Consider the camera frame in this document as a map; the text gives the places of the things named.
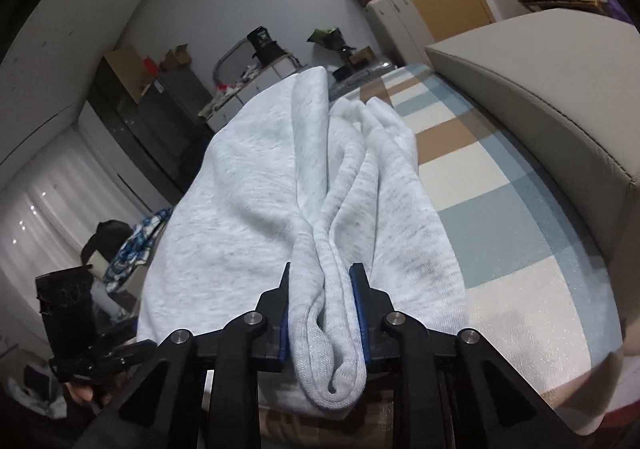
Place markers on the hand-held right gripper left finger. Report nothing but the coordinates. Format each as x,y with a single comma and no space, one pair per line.
272,314

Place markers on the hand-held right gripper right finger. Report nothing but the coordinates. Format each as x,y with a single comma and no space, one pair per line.
359,309

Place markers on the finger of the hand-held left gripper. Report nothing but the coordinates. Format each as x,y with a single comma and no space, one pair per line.
130,354

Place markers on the light grey sweatshirt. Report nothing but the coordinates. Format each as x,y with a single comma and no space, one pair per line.
250,209

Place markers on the person's left hand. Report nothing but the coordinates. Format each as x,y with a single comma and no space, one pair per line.
82,391

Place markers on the white plastic bag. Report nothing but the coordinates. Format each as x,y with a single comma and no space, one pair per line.
45,404

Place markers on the black cloth bag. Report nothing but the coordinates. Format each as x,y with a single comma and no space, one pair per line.
107,239

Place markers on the blue plaid shirt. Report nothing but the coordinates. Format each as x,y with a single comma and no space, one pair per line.
135,244

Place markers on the white curtain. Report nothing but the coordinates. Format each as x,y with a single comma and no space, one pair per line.
45,209

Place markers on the checkered bed sheet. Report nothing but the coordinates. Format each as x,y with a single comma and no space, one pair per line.
490,239

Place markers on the clutter pile on desk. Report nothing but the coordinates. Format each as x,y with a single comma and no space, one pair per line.
225,99

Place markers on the flat black box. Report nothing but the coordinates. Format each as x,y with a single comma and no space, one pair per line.
344,72

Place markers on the silver suitcase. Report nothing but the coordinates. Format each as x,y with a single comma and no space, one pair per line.
370,71

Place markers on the white drawer desk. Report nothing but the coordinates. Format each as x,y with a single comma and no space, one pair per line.
270,74

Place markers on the small tan box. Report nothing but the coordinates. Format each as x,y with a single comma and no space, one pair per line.
361,56

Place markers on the large cardboard box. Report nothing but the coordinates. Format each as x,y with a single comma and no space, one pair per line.
132,74

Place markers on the open cardboard box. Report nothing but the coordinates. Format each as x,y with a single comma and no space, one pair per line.
177,59

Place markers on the black wrapped bouquet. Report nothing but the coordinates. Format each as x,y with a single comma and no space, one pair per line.
327,36

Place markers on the beige hard suitcase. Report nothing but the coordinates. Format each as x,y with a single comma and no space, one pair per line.
387,31
415,19

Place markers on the arched mirror frame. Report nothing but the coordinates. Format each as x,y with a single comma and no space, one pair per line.
220,60

